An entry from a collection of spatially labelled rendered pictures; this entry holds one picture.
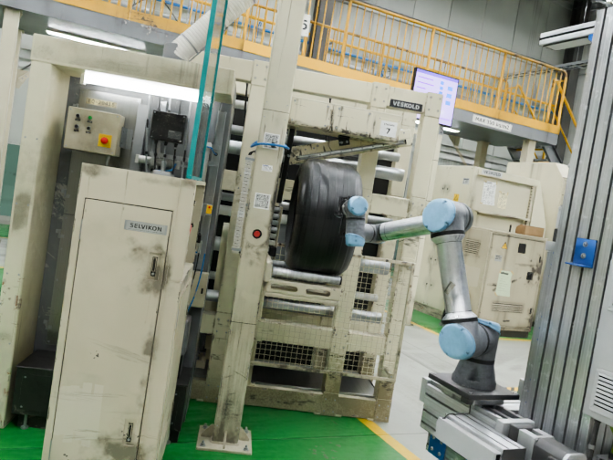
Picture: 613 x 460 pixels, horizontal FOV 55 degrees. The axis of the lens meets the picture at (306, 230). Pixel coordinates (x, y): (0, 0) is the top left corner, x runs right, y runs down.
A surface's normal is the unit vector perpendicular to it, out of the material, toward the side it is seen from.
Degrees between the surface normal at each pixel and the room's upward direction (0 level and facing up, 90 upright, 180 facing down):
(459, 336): 97
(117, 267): 90
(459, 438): 90
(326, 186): 57
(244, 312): 90
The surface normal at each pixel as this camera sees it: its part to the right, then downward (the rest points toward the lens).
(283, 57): 0.11, 0.07
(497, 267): 0.42, 0.11
